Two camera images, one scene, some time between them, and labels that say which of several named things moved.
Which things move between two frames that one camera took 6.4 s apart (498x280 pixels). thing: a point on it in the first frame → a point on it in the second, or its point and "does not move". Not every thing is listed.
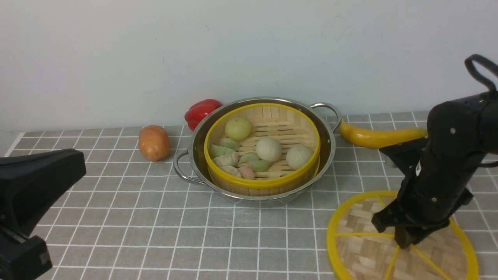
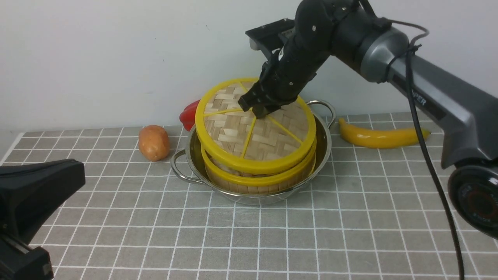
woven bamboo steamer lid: (356, 251) → (238, 140)
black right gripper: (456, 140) → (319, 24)
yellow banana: (378, 139) does not move
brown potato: (154, 143) does not move
